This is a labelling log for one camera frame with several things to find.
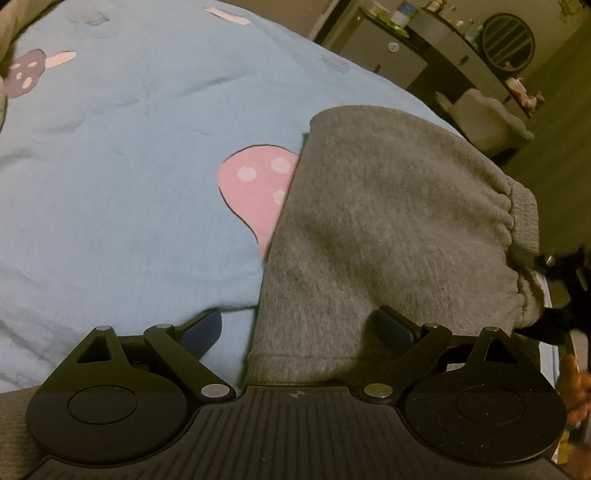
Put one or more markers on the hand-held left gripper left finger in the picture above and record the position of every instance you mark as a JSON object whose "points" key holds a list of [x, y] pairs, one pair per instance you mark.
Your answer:
{"points": [[203, 330]]}

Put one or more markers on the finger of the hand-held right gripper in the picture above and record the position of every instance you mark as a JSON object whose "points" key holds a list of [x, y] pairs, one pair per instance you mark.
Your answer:
{"points": [[545, 264], [554, 328]]}

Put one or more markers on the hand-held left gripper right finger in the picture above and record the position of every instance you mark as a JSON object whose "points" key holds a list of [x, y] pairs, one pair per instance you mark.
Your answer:
{"points": [[395, 328]]}

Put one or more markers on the grey pants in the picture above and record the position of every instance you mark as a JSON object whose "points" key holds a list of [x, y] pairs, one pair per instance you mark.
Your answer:
{"points": [[392, 221]]}

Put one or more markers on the person's right hand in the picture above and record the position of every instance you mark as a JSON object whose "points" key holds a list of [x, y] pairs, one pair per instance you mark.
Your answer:
{"points": [[577, 392]]}

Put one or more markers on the white plush armchair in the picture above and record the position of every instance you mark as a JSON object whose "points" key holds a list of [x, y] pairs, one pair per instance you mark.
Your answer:
{"points": [[485, 120]]}

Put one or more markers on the small pink figurines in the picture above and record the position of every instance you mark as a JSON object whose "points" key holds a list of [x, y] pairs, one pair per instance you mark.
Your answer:
{"points": [[525, 94]]}

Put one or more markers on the light blue printed bedsheet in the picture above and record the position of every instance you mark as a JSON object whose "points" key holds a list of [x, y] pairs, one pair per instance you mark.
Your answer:
{"points": [[115, 161]]}

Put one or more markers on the person's grey clothing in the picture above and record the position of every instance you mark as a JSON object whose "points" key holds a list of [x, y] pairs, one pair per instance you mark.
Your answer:
{"points": [[14, 434]]}

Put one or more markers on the round black framed mirror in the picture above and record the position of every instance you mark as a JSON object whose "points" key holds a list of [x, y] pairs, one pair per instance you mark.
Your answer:
{"points": [[508, 42]]}

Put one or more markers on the dark top dresser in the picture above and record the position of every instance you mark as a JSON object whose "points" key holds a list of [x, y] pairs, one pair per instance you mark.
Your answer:
{"points": [[455, 50]]}

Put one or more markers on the white blue container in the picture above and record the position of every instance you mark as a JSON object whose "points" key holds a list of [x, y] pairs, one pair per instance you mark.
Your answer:
{"points": [[402, 11]]}

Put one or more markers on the beige cloth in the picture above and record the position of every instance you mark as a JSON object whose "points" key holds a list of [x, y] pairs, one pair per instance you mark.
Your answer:
{"points": [[21, 25]]}

